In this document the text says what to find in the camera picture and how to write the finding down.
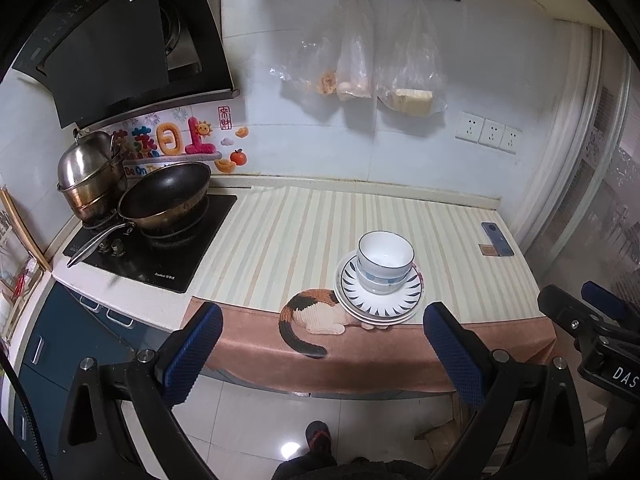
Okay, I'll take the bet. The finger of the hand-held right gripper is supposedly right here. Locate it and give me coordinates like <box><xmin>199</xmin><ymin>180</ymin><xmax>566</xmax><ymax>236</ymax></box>
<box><xmin>537</xmin><ymin>285</ymin><xmax>608</xmax><ymax>356</ymax></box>
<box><xmin>581</xmin><ymin>281</ymin><xmax>633</xmax><ymax>331</ymax></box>

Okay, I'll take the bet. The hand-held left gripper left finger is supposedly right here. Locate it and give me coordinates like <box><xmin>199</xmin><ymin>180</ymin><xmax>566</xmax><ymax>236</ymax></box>
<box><xmin>57</xmin><ymin>302</ymin><xmax>224</xmax><ymax>480</ymax></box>

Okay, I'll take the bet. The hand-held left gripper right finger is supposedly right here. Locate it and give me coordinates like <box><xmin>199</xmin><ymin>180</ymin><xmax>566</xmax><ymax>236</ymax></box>
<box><xmin>422</xmin><ymin>301</ymin><xmax>588</xmax><ymax>480</ymax></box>

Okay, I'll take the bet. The blue leaf pattern plate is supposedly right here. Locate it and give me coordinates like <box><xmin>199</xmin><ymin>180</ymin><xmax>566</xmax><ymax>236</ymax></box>
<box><xmin>341</xmin><ymin>255</ymin><xmax>423</xmax><ymax>318</ymax></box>

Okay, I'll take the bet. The blue dotted bowl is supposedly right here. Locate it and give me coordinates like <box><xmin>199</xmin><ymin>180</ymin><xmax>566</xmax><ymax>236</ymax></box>
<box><xmin>357</xmin><ymin>260</ymin><xmax>414</xmax><ymax>295</ymax></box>

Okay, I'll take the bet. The white bowl with black rim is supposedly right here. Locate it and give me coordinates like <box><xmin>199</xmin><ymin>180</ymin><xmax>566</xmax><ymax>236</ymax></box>
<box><xmin>357</xmin><ymin>231</ymin><xmax>415</xmax><ymax>281</ymax></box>

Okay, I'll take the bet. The cardboard box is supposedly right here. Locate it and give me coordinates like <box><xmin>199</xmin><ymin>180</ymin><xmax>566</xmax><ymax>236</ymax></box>
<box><xmin>415</xmin><ymin>392</ymin><xmax>481</xmax><ymax>461</ymax></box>

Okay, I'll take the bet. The dark smartphone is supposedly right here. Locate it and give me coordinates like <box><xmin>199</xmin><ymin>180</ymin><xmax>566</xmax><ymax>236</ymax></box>
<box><xmin>481</xmin><ymin>221</ymin><xmax>516</xmax><ymax>257</ymax></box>

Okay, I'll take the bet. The frosted glass sliding door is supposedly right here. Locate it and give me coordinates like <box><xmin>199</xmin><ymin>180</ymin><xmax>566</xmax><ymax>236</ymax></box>
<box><xmin>520</xmin><ymin>25</ymin><xmax>640</xmax><ymax>301</ymax></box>

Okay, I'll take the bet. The black gas stove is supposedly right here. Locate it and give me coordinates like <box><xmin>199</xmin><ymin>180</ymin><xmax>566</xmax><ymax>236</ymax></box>
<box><xmin>62</xmin><ymin>192</ymin><xmax>238</xmax><ymax>295</ymax></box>

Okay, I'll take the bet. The blue kitchen cabinet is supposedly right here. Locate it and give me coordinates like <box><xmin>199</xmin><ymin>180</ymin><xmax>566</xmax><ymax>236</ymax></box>
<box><xmin>10</xmin><ymin>277</ymin><xmax>251</xmax><ymax>466</ymax></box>

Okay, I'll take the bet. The person's dark slipper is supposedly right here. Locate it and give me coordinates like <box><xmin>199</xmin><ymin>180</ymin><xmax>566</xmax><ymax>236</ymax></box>
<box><xmin>305</xmin><ymin>420</ymin><xmax>333</xmax><ymax>453</ymax></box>

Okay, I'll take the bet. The striped tablecloth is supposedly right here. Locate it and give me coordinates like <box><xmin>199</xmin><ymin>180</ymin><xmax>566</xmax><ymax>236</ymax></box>
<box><xmin>182</xmin><ymin>182</ymin><xmax>558</xmax><ymax>396</ymax></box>

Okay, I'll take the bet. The dark wok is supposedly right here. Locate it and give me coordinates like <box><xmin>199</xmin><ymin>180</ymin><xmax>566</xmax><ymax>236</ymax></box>
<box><xmin>66</xmin><ymin>161</ymin><xmax>212</xmax><ymax>268</ymax></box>

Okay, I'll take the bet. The stainless steel pot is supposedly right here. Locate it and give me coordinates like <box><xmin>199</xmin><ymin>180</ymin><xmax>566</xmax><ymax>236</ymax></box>
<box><xmin>56</xmin><ymin>129</ymin><xmax>128</xmax><ymax>223</ymax></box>

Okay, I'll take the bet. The plastic bag with pale block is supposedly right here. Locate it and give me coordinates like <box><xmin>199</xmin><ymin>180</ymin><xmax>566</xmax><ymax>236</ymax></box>
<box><xmin>376</xmin><ymin>0</ymin><xmax>447</xmax><ymax>117</ymax></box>

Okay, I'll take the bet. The plastic bag with round buns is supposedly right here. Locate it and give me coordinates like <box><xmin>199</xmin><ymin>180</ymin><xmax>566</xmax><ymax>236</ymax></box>
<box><xmin>336</xmin><ymin>0</ymin><xmax>375</xmax><ymax>102</ymax></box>

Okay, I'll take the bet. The plastic bag with orange food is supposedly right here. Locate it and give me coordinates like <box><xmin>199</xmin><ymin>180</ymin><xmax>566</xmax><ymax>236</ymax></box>
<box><xmin>270</xmin><ymin>35</ymin><xmax>342</xmax><ymax>98</ymax></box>

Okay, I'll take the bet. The black range hood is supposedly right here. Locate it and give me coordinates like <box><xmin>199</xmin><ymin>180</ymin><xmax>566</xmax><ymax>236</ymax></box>
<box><xmin>12</xmin><ymin>0</ymin><xmax>241</xmax><ymax>130</ymax></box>

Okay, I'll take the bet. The white wall socket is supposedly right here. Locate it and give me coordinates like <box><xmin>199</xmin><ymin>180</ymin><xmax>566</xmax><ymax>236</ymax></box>
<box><xmin>456</xmin><ymin>111</ymin><xmax>485</xmax><ymax>142</ymax></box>
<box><xmin>500</xmin><ymin>125</ymin><xmax>523</xmax><ymax>156</ymax></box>
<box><xmin>479</xmin><ymin>119</ymin><xmax>505</xmax><ymax>148</ymax></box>

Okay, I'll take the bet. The wooden frame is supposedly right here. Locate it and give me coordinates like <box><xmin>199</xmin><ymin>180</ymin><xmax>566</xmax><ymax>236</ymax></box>
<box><xmin>0</xmin><ymin>186</ymin><xmax>53</xmax><ymax>346</ymax></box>

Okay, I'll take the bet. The colourful wall sticker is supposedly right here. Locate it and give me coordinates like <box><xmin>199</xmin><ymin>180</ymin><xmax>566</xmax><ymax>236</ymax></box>
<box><xmin>111</xmin><ymin>106</ymin><xmax>250</xmax><ymax>177</ymax></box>

